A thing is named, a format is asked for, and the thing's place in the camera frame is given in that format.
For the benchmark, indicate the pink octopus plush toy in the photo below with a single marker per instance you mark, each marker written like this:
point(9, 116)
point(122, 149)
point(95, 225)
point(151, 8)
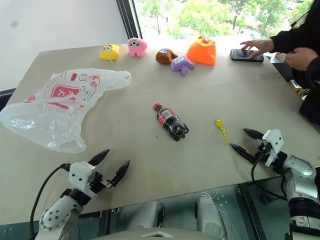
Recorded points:
point(136, 46)

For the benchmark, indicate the black table leg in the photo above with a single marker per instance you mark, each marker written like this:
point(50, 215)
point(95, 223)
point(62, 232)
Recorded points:
point(252, 212)

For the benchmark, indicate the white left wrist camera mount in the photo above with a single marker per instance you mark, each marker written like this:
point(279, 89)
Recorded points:
point(80, 175)

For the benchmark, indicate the person's right hand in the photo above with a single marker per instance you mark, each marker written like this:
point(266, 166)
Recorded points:
point(262, 46)

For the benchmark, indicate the small cola bottle red cap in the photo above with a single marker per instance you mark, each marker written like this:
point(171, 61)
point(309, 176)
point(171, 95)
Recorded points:
point(171, 122)

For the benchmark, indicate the small yellow plastic stick toy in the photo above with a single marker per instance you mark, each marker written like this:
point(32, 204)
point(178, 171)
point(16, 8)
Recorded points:
point(219, 123)

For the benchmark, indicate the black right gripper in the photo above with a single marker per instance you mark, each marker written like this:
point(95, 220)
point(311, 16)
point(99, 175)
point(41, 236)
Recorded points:
point(263, 151)

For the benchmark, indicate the dark window sill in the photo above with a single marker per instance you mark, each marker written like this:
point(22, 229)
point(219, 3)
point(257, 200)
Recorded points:
point(7, 98)

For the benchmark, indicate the black smartphone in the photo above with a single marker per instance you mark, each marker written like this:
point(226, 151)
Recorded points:
point(240, 55)

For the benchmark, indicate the purple plush toy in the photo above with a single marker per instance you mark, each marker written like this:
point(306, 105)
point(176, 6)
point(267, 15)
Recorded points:
point(180, 63)

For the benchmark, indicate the grey rounded robot housing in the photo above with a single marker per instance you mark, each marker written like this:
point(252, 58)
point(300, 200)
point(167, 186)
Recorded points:
point(147, 215)
point(208, 215)

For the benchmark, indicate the orange plush toy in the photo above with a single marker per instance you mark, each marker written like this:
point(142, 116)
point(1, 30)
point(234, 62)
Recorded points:
point(202, 52)

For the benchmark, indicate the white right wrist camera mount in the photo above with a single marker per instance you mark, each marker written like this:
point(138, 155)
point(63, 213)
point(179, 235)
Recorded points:
point(273, 140)

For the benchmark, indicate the brown plush toy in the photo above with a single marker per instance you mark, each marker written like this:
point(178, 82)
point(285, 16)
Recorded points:
point(163, 57)

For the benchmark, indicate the dark window frame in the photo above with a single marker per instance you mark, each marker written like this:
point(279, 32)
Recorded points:
point(128, 20)

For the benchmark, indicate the person's right forearm black sleeve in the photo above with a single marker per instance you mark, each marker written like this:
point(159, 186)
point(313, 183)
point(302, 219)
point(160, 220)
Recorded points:
point(295, 40)

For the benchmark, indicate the yellow square plush toy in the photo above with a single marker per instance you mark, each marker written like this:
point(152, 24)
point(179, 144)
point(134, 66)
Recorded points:
point(108, 52)

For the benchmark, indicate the person's black jacket torso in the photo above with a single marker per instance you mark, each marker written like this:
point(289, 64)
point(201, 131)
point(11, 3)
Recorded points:
point(311, 110)

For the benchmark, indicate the person's left hand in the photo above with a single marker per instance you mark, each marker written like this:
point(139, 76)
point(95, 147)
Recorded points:
point(301, 58)

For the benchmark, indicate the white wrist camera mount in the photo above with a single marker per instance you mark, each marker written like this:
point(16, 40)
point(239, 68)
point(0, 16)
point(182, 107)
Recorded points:
point(273, 140)
point(80, 175)

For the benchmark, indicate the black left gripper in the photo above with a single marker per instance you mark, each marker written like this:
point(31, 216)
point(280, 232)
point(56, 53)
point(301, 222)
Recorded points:
point(96, 182)

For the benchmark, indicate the white plastic bag red print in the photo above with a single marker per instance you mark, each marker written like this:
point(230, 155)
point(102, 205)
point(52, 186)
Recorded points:
point(57, 105)

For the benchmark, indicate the small yellow box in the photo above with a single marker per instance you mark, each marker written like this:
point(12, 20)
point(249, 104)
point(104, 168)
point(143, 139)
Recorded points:
point(296, 85)

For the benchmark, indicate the grey robot chest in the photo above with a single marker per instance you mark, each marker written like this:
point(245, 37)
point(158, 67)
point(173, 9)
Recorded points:
point(160, 235)

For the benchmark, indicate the person's left forearm black sleeve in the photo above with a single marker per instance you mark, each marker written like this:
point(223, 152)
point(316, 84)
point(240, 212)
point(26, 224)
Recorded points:
point(314, 72)

